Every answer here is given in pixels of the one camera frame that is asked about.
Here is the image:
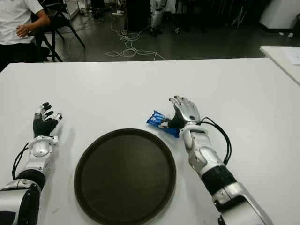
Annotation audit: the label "black folding chair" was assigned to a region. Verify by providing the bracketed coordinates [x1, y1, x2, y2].
[27, 0, 86, 63]

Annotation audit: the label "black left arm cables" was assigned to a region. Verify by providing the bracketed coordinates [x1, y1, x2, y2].
[12, 142, 30, 181]

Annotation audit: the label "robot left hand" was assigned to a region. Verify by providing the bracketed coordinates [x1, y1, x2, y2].
[32, 102, 64, 138]

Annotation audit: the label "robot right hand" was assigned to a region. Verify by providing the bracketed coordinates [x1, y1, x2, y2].
[160, 95, 202, 129]

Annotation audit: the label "low white cabinet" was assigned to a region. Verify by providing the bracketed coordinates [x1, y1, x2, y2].
[63, 0, 79, 18]

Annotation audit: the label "large white cabinet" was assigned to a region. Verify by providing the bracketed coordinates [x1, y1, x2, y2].
[259, 0, 300, 33]

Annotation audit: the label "round dark brown tray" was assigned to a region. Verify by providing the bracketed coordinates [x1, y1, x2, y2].
[74, 127, 177, 225]

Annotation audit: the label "black cabinet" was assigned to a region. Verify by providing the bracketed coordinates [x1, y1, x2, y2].
[126, 0, 152, 32]

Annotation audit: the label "person in white shirt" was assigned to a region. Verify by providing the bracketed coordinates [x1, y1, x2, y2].
[0, 0, 51, 71]

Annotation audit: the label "blue Oreo packet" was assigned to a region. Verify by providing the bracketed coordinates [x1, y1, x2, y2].
[146, 109, 180, 139]

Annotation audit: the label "white side table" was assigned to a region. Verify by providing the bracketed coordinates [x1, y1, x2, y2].
[259, 46, 300, 86]

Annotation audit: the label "thick white floor cable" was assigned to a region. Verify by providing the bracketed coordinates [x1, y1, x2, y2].
[105, 14, 168, 61]

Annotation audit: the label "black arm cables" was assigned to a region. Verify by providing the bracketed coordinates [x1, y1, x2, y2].
[200, 117, 232, 166]
[12, 142, 30, 181]

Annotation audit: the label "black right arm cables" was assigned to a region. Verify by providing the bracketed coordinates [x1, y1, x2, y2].
[200, 117, 232, 166]

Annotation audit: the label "white paper sheet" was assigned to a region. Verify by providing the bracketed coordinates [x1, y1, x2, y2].
[285, 50, 300, 65]

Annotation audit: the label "metal folding stand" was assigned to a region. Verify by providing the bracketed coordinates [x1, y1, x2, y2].
[231, 4, 247, 29]

